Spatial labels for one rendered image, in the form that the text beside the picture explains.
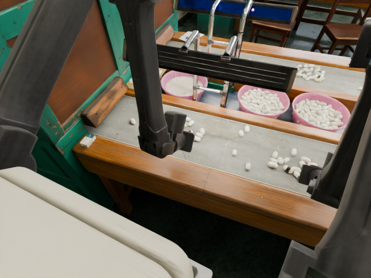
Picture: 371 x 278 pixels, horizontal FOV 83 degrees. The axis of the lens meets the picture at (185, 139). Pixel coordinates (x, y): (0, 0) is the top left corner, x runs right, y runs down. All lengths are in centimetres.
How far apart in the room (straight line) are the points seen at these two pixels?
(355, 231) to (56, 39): 40
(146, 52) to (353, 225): 42
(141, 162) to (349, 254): 74
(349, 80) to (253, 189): 102
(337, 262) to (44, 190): 25
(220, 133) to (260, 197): 35
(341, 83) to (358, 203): 135
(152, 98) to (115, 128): 58
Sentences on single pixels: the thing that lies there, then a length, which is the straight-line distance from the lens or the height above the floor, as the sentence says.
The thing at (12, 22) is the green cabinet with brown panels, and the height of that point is 124.
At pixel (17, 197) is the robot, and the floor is 133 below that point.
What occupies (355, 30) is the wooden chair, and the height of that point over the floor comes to 46.
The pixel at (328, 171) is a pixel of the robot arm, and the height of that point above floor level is 107.
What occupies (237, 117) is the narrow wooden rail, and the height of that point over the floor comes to 76.
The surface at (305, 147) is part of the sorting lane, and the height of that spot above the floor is 74.
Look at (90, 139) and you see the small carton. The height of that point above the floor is 78.
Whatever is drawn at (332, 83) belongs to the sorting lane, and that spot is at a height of 74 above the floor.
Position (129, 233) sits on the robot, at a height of 131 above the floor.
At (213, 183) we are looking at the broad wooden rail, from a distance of 81.
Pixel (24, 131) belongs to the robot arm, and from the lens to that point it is 34.
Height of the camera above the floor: 148
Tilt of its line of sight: 50 degrees down
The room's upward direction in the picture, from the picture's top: straight up
